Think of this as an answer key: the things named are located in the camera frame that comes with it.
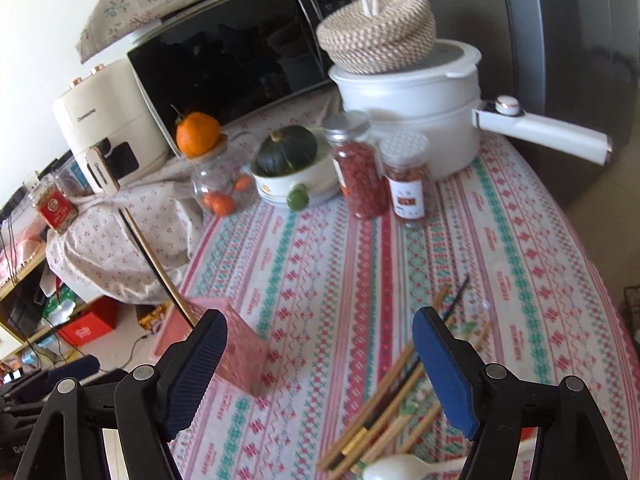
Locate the woven rattan basket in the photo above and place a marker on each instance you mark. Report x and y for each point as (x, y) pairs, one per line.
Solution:
(370, 37)

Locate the red label condiment jar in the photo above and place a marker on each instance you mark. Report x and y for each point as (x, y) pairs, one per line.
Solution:
(53, 205)

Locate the glass jar with tomatoes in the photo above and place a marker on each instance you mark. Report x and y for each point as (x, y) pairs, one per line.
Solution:
(222, 181)

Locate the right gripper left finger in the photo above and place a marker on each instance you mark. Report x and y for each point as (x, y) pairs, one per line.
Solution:
(154, 402)

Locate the pink perforated utensil basket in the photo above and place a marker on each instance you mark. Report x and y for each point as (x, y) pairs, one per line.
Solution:
(239, 353)

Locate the dark green squash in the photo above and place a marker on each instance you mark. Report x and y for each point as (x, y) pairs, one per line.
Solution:
(286, 150)

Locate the black chopstick gold band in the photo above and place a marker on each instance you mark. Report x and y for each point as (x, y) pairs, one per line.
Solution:
(157, 268)

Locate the black microwave oven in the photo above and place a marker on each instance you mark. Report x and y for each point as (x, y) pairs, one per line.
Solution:
(230, 58)

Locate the bamboo chopstick three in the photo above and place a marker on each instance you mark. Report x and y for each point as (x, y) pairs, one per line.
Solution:
(440, 297)

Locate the tall goji berry jar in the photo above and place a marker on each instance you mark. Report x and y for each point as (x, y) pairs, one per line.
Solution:
(358, 163)

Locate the white electric pot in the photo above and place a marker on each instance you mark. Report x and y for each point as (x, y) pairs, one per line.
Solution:
(439, 96)

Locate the white ceramic bowl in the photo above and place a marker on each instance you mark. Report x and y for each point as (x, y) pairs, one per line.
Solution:
(305, 188)

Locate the orange tangerine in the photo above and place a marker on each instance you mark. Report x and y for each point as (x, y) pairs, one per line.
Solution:
(197, 133)

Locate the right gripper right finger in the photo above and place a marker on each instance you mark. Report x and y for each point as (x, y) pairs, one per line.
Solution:
(491, 406)

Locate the striped patterned tablecloth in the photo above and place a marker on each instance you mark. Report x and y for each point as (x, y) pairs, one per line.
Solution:
(334, 297)

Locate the disposable bamboo chopstick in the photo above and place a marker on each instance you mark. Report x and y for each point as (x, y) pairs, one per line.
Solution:
(402, 410)

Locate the floral white cloth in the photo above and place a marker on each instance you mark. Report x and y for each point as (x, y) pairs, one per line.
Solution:
(96, 256)

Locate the short red spice jar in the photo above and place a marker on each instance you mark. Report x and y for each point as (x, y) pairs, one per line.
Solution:
(405, 162)

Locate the yellow cardboard box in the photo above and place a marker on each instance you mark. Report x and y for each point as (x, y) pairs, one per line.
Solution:
(150, 317)

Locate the cream air fryer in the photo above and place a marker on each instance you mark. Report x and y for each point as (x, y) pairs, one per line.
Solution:
(109, 128)

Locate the grey refrigerator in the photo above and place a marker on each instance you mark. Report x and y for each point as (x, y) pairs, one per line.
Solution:
(575, 61)

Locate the red gift box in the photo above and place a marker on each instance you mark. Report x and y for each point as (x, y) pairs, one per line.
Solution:
(92, 323)

